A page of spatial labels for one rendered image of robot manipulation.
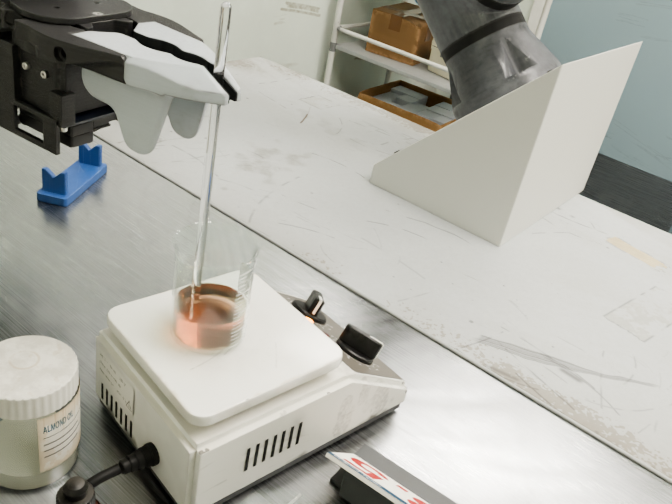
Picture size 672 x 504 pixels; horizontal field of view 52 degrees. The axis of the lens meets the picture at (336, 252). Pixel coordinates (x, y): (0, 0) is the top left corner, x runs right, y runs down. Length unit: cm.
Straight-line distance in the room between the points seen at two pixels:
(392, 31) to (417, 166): 191
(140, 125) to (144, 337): 14
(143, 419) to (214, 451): 6
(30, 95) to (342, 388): 27
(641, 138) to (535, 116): 262
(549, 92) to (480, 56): 17
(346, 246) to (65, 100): 41
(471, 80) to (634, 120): 250
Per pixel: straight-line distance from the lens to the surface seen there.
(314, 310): 55
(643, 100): 337
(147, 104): 41
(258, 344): 47
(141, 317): 48
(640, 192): 345
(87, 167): 85
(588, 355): 72
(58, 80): 45
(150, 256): 71
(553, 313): 76
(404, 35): 275
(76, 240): 73
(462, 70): 94
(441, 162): 86
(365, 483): 46
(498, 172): 83
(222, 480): 46
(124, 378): 48
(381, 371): 54
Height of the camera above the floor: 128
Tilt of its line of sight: 31 degrees down
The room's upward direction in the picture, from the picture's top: 12 degrees clockwise
